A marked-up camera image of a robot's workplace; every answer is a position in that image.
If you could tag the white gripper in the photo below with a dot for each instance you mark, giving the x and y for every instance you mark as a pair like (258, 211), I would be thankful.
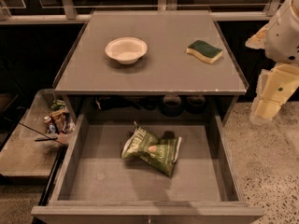
(282, 41)

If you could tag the green jalapeno chip bag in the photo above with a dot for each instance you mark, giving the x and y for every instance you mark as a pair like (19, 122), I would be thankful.
(160, 153)

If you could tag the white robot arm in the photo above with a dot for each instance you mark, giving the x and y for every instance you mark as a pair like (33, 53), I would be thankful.
(279, 39)

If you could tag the grey cabinet counter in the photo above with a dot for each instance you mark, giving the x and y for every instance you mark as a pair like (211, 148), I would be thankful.
(165, 69)

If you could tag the open grey top drawer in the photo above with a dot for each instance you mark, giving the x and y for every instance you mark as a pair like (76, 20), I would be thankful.
(96, 186)

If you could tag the green and yellow sponge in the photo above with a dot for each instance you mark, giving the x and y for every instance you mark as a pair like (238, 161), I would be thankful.
(204, 51)

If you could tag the snack packages in bin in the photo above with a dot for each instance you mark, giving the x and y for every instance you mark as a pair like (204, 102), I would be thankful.
(61, 117)

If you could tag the soda can in bin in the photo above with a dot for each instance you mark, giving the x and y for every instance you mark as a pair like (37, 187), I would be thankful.
(50, 124)

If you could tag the black stick on bin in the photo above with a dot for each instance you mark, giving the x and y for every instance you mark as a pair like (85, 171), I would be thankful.
(45, 137)

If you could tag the metal window railing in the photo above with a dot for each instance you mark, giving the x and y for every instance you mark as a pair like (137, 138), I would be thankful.
(80, 11)

